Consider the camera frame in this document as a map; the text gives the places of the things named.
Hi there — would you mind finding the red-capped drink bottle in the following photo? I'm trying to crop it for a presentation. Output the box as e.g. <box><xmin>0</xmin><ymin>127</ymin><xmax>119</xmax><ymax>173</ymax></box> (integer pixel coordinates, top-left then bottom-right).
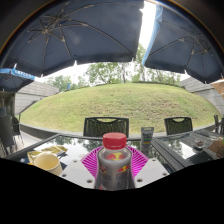
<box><xmin>93</xmin><ymin>132</ymin><xmax>136</xmax><ymax>191</ymax></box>

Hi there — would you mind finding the large dark blue parasol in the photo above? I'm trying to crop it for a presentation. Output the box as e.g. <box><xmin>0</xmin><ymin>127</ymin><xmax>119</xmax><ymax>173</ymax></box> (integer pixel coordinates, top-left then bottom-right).
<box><xmin>0</xmin><ymin>0</ymin><xmax>145</xmax><ymax>78</ymax></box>

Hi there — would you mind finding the dark blue parasol, light-blue edge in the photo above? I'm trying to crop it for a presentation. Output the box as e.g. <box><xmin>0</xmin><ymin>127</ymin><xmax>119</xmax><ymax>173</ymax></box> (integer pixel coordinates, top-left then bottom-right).
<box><xmin>142</xmin><ymin>3</ymin><xmax>224</xmax><ymax>85</ymax></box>

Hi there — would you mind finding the cream mug with yellow handle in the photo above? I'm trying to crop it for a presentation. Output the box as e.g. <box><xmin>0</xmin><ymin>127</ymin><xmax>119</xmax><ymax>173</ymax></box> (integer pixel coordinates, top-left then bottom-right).
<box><xmin>32</xmin><ymin>151</ymin><xmax>64</xmax><ymax>177</ymax></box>

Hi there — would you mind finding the dark wicker chair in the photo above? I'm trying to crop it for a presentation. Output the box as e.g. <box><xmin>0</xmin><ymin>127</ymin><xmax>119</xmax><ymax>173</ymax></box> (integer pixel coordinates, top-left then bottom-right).
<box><xmin>11</xmin><ymin>113</ymin><xmax>22</xmax><ymax>137</ymax></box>
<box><xmin>213</xmin><ymin>114</ymin><xmax>224</xmax><ymax>135</ymax></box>
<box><xmin>82</xmin><ymin>116</ymin><xmax>130</xmax><ymax>138</ymax></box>
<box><xmin>163</xmin><ymin>116</ymin><xmax>194</xmax><ymax>136</ymax></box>
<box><xmin>0</xmin><ymin>114</ymin><xmax>16</xmax><ymax>157</ymax></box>

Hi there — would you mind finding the small blue parasol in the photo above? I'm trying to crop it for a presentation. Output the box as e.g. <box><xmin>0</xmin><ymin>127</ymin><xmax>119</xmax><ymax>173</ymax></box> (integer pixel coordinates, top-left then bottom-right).
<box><xmin>0</xmin><ymin>67</ymin><xmax>36</xmax><ymax>93</ymax></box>

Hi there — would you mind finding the small dark ashtray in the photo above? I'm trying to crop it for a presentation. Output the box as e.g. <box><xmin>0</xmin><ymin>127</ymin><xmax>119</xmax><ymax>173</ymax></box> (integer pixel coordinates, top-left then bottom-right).
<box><xmin>194</xmin><ymin>139</ymin><xmax>206</xmax><ymax>150</ymax></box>

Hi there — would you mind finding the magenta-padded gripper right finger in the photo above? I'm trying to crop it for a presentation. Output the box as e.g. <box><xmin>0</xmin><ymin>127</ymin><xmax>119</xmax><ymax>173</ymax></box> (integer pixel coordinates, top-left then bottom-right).
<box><xmin>127</xmin><ymin>145</ymin><xmax>171</xmax><ymax>188</ymax></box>

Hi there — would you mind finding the yellow snack packet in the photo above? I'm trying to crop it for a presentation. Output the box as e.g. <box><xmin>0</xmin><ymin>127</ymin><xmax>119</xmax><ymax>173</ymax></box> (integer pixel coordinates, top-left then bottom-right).
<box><xmin>26</xmin><ymin>144</ymin><xmax>69</xmax><ymax>165</ymax></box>

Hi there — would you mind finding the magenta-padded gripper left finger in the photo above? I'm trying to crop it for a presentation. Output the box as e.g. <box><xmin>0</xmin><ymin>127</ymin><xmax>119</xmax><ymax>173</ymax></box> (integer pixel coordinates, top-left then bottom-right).
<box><xmin>59</xmin><ymin>145</ymin><xmax>102</xmax><ymax>190</ymax></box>

